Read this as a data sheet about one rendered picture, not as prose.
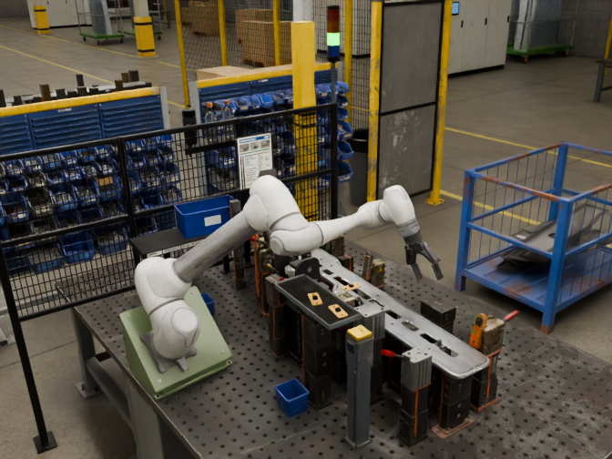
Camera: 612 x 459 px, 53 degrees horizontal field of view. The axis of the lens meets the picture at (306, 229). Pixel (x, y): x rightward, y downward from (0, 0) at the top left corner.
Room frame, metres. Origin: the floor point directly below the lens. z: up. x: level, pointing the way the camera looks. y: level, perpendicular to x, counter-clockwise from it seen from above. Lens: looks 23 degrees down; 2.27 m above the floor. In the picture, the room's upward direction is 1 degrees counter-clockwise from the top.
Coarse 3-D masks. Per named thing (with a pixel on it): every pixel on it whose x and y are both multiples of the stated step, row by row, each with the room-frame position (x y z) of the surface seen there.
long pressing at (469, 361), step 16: (320, 256) 2.62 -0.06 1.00; (320, 272) 2.44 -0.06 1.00; (336, 272) 2.44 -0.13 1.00; (352, 272) 2.44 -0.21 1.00; (336, 288) 2.29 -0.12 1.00; (368, 288) 2.29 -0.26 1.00; (384, 304) 2.15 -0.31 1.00; (400, 304) 2.15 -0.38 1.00; (400, 320) 2.03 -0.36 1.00; (416, 320) 2.03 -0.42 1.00; (400, 336) 1.91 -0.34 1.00; (416, 336) 1.91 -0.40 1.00; (432, 336) 1.91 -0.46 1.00; (448, 336) 1.91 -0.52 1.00; (432, 352) 1.81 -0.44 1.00; (464, 352) 1.80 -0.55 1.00; (480, 352) 1.81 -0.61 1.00; (448, 368) 1.71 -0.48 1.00; (464, 368) 1.71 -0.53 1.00; (480, 368) 1.72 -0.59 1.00
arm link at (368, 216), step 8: (376, 200) 2.47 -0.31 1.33; (360, 208) 2.44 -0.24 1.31; (368, 208) 2.41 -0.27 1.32; (376, 208) 2.41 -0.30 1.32; (352, 216) 2.32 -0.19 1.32; (360, 216) 2.37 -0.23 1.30; (368, 216) 2.39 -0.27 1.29; (376, 216) 2.39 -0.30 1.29; (320, 224) 2.06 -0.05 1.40; (328, 224) 2.09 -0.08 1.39; (336, 224) 2.11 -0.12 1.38; (344, 224) 2.14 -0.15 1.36; (352, 224) 2.22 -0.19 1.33; (360, 224) 2.36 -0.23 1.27; (368, 224) 2.39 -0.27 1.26; (376, 224) 2.39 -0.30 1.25; (328, 232) 2.06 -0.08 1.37; (336, 232) 2.09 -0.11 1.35; (344, 232) 2.14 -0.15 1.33; (328, 240) 2.07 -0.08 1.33
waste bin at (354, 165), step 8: (360, 128) 6.17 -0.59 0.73; (368, 128) 6.18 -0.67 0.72; (352, 136) 6.08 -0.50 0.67; (360, 136) 6.14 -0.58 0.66; (368, 136) 6.15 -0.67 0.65; (352, 144) 5.79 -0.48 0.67; (360, 144) 5.73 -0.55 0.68; (368, 144) 5.70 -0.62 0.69; (360, 152) 5.75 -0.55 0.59; (352, 160) 5.82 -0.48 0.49; (360, 160) 5.76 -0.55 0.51; (352, 168) 5.83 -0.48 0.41; (360, 168) 5.76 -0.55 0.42; (352, 176) 5.83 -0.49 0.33; (360, 176) 5.76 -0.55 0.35; (352, 184) 5.84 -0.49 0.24; (360, 184) 5.77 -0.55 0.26; (352, 192) 5.85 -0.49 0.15; (360, 192) 5.77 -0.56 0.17; (352, 200) 5.85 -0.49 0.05; (360, 200) 5.78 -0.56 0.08
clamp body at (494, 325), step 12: (492, 324) 1.89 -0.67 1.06; (504, 324) 1.90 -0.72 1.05; (492, 336) 1.87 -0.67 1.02; (480, 348) 1.86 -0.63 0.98; (492, 348) 1.87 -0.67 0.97; (492, 360) 1.88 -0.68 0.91; (480, 372) 1.86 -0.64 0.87; (492, 372) 1.91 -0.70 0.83; (480, 384) 1.85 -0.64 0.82; (492, 384) 1.88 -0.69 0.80; (480, 396) 1.85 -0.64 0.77; (492, 396) 1.89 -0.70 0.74; (480, 408) 1.85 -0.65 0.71
